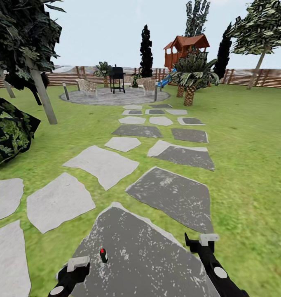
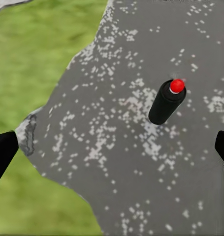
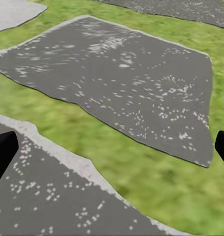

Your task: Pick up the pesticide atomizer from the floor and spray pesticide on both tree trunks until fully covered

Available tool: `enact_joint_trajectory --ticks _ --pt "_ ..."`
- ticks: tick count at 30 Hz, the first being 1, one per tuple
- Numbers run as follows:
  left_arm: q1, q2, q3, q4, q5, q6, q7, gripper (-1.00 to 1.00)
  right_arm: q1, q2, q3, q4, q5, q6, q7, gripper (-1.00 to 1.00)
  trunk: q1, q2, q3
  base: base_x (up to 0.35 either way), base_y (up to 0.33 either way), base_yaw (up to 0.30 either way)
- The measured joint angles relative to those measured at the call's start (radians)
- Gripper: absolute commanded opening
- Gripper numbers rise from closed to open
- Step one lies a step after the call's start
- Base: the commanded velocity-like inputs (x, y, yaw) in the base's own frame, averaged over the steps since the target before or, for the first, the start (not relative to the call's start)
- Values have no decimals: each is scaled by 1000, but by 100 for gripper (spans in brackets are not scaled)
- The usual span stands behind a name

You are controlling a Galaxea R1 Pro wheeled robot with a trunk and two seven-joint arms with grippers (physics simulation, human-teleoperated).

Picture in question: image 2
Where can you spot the pesticide atomizer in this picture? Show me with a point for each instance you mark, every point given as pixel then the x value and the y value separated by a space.
pixel 168 99

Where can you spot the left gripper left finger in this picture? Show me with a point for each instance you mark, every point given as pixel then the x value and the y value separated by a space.
pixel 8 148

